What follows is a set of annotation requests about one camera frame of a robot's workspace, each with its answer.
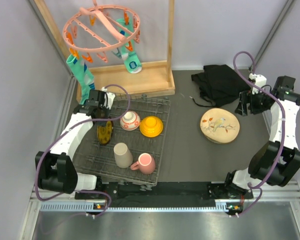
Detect yellow patterned small plate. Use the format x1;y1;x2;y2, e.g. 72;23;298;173
96;121;114;145

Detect beige bird plate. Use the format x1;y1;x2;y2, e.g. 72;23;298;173
199;108;240;142

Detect white orange patterned bowl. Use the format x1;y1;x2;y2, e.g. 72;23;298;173
119;111;141;131

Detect mint green flower plate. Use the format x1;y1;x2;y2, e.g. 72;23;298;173
209;138;233;145

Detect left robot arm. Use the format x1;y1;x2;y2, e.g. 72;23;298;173
37;88;116;199

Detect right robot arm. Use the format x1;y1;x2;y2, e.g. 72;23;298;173
207;73;300;199

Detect black cloth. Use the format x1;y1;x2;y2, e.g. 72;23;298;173
191;64;250;108

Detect mint green blue sock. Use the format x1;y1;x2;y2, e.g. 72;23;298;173
66;54;95;105

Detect beige tumbler cup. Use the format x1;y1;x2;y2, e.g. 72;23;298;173
113;142;133;168

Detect yellow ribbed bowl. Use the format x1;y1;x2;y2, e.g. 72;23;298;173
139;116;164;138

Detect wooden stand tray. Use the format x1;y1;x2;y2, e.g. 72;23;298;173
30;0;176;97

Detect pink mug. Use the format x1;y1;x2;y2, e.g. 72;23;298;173
130;153;156;175

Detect pink round clothes hanger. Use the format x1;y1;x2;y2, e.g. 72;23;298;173
61;0;141;63

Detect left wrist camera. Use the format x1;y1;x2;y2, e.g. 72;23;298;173
101;87;116;110

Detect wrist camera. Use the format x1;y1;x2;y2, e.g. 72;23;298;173
101;87;116;110
249;73;267;95

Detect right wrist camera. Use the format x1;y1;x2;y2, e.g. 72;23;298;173
249;73;267;95

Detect grey wire dish rack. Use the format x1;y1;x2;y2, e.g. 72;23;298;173
69;94;171;187

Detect aluminium extrusion rail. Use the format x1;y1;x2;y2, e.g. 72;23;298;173
37;182;300;214

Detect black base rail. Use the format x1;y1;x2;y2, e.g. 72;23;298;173
74;181;253;208

